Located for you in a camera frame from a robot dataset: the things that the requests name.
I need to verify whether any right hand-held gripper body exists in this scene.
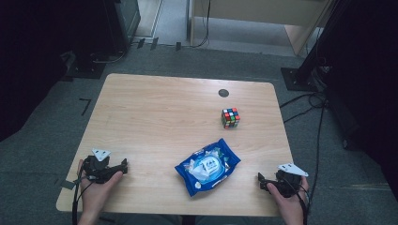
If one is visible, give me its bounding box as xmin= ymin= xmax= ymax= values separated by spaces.
xmin=266 ymin=162 xmax=309 ymax=199

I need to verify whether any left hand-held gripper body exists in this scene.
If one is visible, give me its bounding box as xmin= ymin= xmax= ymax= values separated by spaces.
xmin=82 ymin=148 xmax=124 ymax=185

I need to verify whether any blue wet wipes pack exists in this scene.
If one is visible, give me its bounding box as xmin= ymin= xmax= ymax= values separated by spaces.
xmin=174 ymin=138 xmax=242 ymax=198

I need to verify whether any multicoloured puzzle cube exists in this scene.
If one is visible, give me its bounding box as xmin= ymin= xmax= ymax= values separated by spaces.
xmin=221 ymin=107 xmax=241 ymax=129

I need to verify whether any person's right hand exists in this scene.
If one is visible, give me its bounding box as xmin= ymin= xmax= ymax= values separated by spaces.
xmin=267 ymin=176 xmax=311 ymax=219

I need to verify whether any person's left hand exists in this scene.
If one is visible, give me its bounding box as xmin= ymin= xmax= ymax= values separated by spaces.
xmin=77 ymin=158 xmax=124 ymax=217

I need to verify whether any grey tape piece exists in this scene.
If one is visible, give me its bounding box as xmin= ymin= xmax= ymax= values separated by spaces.
xmin=60 ymin=179 xmax=77 ymax=191

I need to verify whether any black stand base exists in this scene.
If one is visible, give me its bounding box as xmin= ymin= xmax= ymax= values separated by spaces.
xmin=65 ymin=51 xmax=107 ymax=80

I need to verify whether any black metal stand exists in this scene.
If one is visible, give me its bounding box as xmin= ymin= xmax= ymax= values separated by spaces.
xmin=280 ymin=0 xmax=348 ymax=93

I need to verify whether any dark curtain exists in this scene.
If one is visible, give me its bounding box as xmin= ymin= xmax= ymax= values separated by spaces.
xmin=322 ymin=0 xmax=398 ymax=203
xmin=0 ymin=0 xmax=109 ymax=143

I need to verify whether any black cabinet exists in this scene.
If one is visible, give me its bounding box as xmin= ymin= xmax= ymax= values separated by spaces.
xmin=102 ymin=0 xmax=142 ymax=54

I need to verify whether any light wooden desk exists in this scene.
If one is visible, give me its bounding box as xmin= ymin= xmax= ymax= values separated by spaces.
xmin=187 ymin=0 xmax=334 ymax=56

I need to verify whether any right hand-held gripper cable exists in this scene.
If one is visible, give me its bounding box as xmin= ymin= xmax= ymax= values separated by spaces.
xmin=276 ymin=170 xmax=313 ymax=225

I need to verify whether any hand-held gripper cable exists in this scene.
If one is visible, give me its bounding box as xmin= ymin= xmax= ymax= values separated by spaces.
xmin=71 ymin=167 xmax=95 ymax=225
xmin=276 ymin=170 xmax=313 ymax=225

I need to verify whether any left hand-held gripper cable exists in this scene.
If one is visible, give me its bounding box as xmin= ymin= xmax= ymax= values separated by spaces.
xmin=71 ymin=167 xmax=95 ymax=225

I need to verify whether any long black floor cable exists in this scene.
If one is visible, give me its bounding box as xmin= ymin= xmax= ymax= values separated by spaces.
xmin=295 ymin=102 xmax=327 ymax=225

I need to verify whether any looped black floor cable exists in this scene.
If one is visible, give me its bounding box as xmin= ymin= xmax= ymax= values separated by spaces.
xmin=279 ymin=92 xmax=328 ymax=125

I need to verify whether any hanging black cable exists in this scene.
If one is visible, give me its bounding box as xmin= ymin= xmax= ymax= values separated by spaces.
xmin=191 ymin=0 xmax=211 ymax=49

